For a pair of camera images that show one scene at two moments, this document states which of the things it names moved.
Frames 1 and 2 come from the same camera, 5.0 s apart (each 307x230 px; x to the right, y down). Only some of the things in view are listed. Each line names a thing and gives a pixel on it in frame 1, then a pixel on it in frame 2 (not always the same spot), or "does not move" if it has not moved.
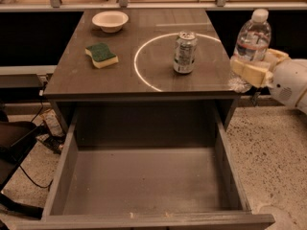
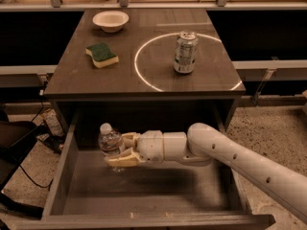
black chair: x=15 y=140 does not move
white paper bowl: x=110 y=21 does not move
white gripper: x=287 y=81 -> x=151 y=146
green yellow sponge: x=101 y=55 does not move
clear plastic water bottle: x=251 y=44 -> x=109 y=143
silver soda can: x=185 y=51 does not move
